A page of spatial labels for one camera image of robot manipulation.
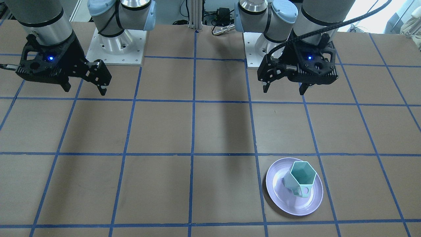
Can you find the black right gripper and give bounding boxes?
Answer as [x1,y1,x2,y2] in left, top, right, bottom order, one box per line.
[15,31,112,96]

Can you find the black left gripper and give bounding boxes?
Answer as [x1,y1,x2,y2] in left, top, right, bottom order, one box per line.
[257,39,311,96]

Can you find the mint green faceted cup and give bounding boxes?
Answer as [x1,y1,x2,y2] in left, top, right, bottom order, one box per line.
[283,161,317,198]

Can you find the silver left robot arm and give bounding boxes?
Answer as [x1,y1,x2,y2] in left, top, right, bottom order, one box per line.
[234,0,354,95]

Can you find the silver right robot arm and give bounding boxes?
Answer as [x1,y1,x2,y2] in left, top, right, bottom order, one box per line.
[1,0,156,96]

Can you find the lavender round plate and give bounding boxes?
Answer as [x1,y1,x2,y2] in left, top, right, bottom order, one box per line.
[265,157,323,216]

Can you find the silver metal cylinder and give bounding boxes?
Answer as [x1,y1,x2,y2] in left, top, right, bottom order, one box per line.
[212,24,235,36]

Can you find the black power adapter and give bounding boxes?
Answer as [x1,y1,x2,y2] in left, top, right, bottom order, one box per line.
[215,8,231,26]

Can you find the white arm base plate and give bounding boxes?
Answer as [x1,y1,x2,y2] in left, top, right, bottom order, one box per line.
[243,32,277,69]
[86,29,148,66]

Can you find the aluminium frame post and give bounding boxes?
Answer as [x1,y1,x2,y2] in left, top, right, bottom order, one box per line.
[187,0,203,32]

